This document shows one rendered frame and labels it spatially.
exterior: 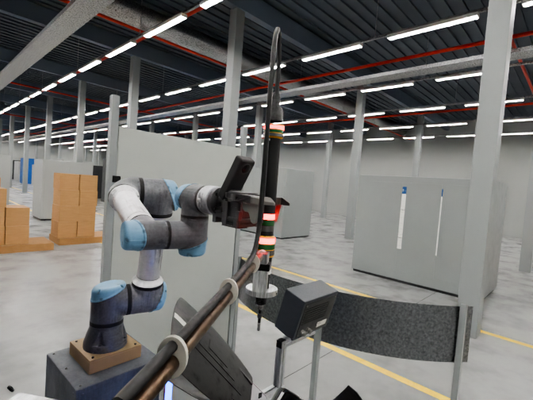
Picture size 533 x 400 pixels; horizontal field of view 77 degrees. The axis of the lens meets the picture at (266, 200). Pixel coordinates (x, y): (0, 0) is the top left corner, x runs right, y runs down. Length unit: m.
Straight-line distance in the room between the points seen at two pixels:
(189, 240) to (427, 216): 6.11
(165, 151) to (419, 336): 2.24
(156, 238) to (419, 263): 6.29
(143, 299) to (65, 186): 7.44
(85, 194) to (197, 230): 7.99
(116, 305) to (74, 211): 7.51
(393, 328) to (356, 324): 0.25
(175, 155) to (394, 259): 5.30
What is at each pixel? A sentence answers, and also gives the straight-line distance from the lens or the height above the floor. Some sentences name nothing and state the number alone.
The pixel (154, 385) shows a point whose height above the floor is 1.55.
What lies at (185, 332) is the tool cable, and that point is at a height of 1.56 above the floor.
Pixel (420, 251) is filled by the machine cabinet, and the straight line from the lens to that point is 6.87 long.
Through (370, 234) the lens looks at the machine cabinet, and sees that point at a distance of 7.23.
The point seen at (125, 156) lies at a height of 1.81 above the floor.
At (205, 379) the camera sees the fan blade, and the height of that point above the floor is 1.36.
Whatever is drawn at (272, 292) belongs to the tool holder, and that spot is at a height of 1.46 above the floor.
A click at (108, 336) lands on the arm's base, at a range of 1.42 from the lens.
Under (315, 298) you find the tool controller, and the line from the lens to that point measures 1.49.
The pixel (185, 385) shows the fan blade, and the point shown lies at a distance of 0.96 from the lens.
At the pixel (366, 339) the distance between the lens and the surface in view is 2.68.
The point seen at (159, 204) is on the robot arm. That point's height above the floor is 1.59.
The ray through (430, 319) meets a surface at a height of 0.85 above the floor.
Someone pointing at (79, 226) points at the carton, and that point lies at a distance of 8.93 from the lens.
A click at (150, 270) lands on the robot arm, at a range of 1.36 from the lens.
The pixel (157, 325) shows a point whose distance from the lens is 2.87.
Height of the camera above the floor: 1.69
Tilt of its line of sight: 3 degrees down
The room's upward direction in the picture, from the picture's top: 4 degrees clockwise
